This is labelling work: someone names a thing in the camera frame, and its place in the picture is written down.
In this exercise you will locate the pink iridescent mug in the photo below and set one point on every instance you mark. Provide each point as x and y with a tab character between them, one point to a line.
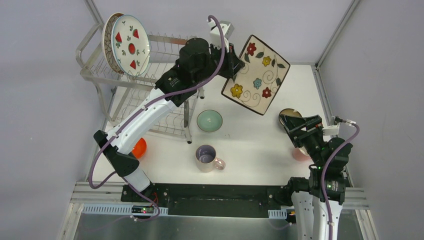
207	160

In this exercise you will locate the square flower pattern plate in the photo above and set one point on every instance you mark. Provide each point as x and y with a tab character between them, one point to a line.
257	83

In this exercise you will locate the aluminium frame rail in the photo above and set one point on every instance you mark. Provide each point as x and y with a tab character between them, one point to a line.
323	95

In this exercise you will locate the pink cup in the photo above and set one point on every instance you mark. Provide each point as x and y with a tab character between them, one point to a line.
300	154

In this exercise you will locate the floral petal brown-rim plate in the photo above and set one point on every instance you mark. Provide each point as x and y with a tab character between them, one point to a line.
106	42

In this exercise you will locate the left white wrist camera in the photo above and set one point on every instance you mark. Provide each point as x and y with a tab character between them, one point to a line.
220	31

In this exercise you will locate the mint green bowl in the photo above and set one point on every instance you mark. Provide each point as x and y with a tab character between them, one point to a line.
209	121

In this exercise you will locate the watermelon pattern round plate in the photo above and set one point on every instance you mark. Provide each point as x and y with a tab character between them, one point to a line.
130	45

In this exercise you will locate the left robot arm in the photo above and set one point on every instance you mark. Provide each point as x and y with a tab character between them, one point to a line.
198	63

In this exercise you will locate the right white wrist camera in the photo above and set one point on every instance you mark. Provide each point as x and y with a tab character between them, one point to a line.
334	126

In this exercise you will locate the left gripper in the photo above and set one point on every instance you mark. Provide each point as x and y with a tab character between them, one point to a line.
230	62

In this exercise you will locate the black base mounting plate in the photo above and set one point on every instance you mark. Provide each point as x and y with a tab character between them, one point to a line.
209	200

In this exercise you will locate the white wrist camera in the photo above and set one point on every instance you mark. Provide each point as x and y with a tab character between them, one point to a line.
220	31
334	126

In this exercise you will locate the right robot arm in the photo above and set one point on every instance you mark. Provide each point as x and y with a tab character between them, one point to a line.
318	200

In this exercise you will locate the brown patterned small bowl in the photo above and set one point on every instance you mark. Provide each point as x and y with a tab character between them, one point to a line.
288	113

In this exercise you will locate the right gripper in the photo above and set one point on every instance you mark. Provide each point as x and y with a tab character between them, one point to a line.
293	123

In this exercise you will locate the orange plastic bowl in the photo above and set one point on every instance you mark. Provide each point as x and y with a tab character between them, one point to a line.
140	148

